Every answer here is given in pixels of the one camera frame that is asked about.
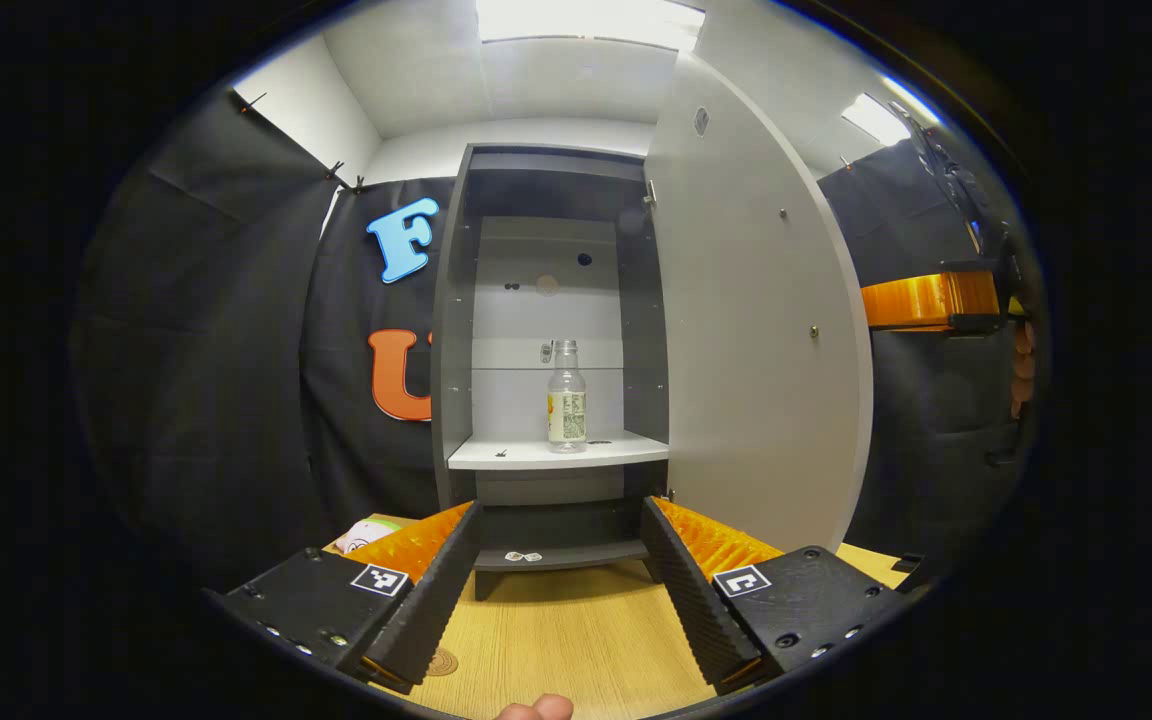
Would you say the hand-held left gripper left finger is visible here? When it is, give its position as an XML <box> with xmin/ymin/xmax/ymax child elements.
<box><xmin>204</xmin><ymin>500</ymin><xmax>485</xmax><ymax>696</ymax></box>

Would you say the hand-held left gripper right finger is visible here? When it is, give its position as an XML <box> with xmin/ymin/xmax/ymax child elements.
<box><xmin>641</xmin><ymin>496</ymin><xmax>922</xmax><ymax>698</ymax></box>

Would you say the dark grey cabinet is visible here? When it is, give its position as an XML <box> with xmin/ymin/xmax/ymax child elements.
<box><xmin>431</xmin><ymin>143</ymin><xmax>672</xmax><ymax>601</ymax></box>

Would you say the grey cabinet door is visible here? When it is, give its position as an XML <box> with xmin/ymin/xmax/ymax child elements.
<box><xmin>644</xmin><ymin>52</ymin><xmax>874</xmax><ymax>556</ymax></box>

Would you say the clear plastic bottle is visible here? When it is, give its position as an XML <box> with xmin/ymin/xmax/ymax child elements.
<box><xmin>547</xmin><ymin>339</ymin><xmax>588</xmax><ymax>454</ymax></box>

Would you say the white cabinet shelf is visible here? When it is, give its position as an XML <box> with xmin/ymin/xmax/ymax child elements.
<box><xmin>448</xmin><ymin>430</ymin><xmax>670</xmax><ymax>472</ymax></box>

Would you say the pink white toy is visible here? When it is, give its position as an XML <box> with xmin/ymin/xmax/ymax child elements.
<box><xmin>334</xmin><ymin>517</ymin><xmax>405</xmax><ymax>557</ymax></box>

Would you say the small ceiling light panel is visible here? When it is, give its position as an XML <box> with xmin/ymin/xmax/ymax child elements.
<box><xmin>841</xmin><ymin>93</ymin><xmax>912</xmax><ymax>148</ymax></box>

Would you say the black backdrop cloth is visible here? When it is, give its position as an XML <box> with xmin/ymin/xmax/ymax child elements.
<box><xmin>71</xmin><ymin>90</ymin><xmax>1042</xmax><ymax>591</ymax></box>

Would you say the large ceiling light panel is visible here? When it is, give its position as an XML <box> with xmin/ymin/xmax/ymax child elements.
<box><xmin>476</xmin><ymin>0</ymin><xmax>705</xmax><ymax>51</ymax></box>

